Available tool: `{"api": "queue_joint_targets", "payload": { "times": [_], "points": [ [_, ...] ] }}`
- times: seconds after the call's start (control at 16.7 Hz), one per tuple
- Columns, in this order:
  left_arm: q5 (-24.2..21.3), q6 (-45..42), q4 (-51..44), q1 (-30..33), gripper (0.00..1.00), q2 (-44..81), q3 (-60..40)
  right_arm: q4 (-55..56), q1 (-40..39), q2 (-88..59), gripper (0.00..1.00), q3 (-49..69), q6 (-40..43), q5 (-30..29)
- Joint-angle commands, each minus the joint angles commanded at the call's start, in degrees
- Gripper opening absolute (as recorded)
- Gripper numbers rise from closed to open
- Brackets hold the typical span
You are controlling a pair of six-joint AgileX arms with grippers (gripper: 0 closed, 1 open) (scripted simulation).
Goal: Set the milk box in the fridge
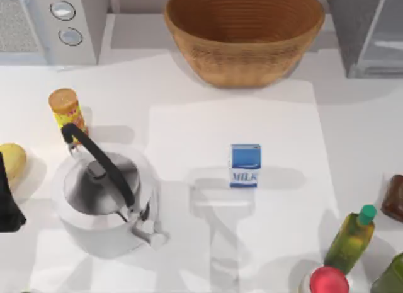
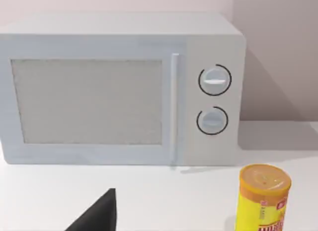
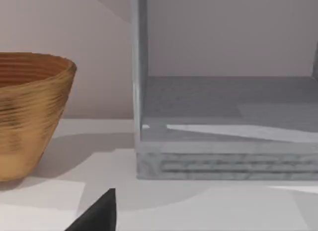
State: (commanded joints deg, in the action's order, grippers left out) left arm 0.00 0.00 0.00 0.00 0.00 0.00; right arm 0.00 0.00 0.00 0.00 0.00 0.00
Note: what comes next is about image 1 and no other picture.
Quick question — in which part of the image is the blue and white milk carton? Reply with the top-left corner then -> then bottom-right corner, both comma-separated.
229,143 -> 263,189

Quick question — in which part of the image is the brown woven basket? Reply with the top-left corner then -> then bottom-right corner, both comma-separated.
164,0 -> 326,89

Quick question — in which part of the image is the yellow and red can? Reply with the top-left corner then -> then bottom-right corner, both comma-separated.
48,88 -> 90,146

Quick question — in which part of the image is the round microwave knob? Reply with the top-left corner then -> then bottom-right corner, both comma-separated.
49,0 -> 77,21
58,26 -> 84,47

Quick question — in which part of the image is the green bottle with green cap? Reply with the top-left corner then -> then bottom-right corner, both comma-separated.
323,204 -> 378,275

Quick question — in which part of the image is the white bottle with red cap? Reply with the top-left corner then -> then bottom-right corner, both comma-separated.
299,265 -> 350,293

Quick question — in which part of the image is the yellow bread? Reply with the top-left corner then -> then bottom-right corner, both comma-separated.
0,142 -> 28,190

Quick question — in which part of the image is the pale microwave oven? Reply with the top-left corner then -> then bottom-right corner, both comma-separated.
0,0 -> 110,66

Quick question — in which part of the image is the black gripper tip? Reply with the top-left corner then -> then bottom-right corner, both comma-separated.
0,151 -> 27,233

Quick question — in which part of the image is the dark green bottle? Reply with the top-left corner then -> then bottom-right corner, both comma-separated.
370,251 -> 403,293

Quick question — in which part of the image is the white kettle with black handle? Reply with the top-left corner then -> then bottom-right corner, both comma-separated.
51,123 -> 167,259

